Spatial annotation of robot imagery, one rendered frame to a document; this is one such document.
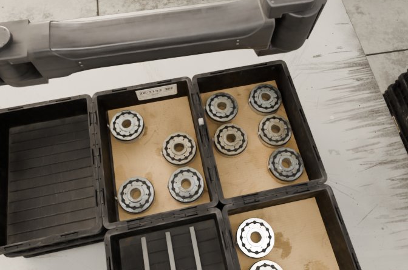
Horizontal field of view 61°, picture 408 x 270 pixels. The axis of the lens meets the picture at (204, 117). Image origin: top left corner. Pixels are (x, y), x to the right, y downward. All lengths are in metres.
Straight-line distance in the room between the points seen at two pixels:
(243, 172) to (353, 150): 0.44
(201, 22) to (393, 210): 1.00
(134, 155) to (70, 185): 0.20
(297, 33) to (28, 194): 0.89
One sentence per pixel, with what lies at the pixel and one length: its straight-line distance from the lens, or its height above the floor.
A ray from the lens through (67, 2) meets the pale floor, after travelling 2.65.
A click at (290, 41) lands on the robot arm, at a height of 1.44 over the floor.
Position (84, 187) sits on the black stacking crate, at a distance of 1.08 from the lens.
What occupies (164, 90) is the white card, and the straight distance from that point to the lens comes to 1.07.
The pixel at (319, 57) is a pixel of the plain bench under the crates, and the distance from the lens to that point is 1.44.
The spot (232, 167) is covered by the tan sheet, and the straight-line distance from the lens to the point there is 1.04.
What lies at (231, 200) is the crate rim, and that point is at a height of 0.93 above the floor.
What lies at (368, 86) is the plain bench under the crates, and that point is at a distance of 1.44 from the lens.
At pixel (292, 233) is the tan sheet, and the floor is 0.83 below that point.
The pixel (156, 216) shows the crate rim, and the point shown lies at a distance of 0.92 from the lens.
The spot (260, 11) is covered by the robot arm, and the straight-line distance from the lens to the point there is 0.47.
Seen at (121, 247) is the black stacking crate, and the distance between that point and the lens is 1.03.
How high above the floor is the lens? 1.83
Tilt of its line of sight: 66 degrees down
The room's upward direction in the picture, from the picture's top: 1 degrees clockwise
